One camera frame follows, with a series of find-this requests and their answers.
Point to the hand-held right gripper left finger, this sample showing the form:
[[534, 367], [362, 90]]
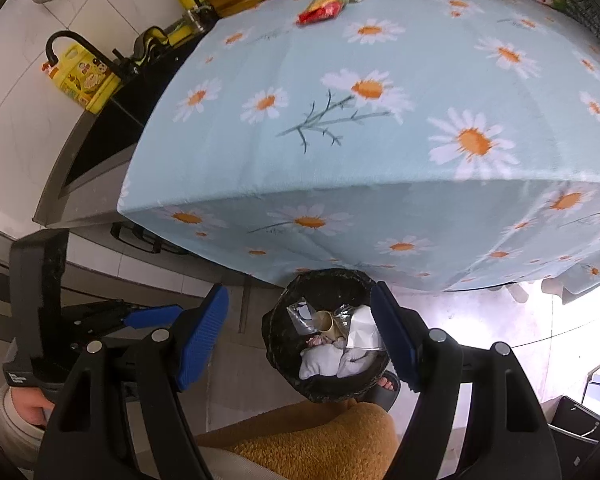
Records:
[[202, 340]]

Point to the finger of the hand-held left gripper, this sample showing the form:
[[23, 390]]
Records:
[[150, 316]]

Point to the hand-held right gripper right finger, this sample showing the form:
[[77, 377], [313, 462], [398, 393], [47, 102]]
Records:
[[395, 340]]

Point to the beige paper cup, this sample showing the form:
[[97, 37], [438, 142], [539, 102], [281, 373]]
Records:
[[330, 322]]

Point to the white paper pile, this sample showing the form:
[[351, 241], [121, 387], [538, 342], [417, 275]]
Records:
[[325, 362]]

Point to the black lined waste bin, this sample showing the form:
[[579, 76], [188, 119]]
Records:
[[285, 355]]

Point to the silver foil wrapper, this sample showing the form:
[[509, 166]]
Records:
[[300, 316]]

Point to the person's left forearm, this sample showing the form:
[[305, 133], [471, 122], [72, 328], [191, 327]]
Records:
[[10, 435]]

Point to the person's left hand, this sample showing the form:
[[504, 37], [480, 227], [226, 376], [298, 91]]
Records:
[[32, 407]]

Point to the person's foot in black sandal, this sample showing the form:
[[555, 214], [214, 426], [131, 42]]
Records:
[[385, 387]]

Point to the grey kitchen counter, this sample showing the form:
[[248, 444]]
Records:
[[80, 195]]

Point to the white stool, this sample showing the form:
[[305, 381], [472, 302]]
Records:
[[552, 290]]

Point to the black kitchen sink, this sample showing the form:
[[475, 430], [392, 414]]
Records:
[[115, 125]]

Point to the black box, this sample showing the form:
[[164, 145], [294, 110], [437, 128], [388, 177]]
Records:
[[575, 435]]

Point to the blue daisy print tablecloth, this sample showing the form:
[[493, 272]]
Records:
[[380, 135]]

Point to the yellow cooking oil jug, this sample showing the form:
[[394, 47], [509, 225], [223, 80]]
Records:
[[82, 80]]

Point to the black sink faucet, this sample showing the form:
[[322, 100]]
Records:
[[75, 37]]

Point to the red yellow snack wrapper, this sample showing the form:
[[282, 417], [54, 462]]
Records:
[[322, 10]]

